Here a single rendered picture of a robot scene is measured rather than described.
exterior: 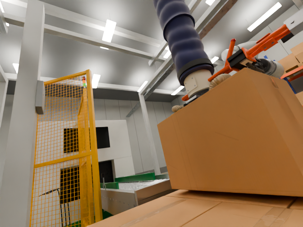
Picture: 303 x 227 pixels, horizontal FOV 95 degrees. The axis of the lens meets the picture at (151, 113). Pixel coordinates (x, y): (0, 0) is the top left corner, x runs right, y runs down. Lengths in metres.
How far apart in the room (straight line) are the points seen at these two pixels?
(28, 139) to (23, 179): 0.32
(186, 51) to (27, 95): 1.50
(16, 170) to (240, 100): 1.58
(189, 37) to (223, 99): 0.54
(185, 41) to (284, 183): 0.81
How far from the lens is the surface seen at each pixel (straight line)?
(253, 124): 0.56
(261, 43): 0.78
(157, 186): 1.02
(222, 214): 0.57
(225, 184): 0.66
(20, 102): 1.77
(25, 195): 1.57
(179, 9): 1.19
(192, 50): 0.95
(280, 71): 1.09
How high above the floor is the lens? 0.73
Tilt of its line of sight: 20 degrees up
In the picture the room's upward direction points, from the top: 13 degrees counter-clockwise
